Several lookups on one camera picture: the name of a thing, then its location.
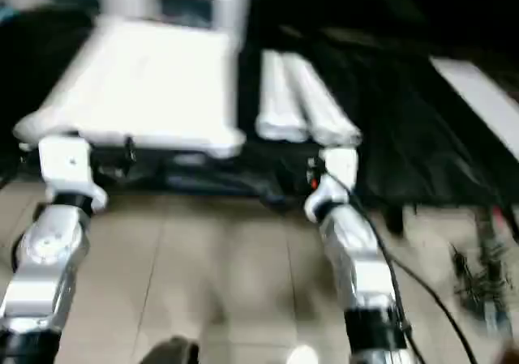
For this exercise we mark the white plastic table leg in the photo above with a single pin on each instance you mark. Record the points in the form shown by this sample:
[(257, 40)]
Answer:
[(268, 116), (316, 116), (292, 116), (338, 116)]

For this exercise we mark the white plastic table top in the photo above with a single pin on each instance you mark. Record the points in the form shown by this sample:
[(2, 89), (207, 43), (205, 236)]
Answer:
[(142, 88)]

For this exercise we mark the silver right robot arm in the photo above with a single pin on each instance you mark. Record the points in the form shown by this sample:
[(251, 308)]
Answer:
[(353, 238)]

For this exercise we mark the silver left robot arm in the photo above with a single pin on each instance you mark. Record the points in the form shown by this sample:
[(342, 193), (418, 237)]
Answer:
[(44, 242)]

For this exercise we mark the black mat cover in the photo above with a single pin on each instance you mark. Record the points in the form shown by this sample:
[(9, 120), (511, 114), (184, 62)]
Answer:
[(405, 137)]

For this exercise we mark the white flat board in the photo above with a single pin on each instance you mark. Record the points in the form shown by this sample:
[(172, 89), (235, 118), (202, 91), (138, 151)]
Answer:
[(478, 92)]

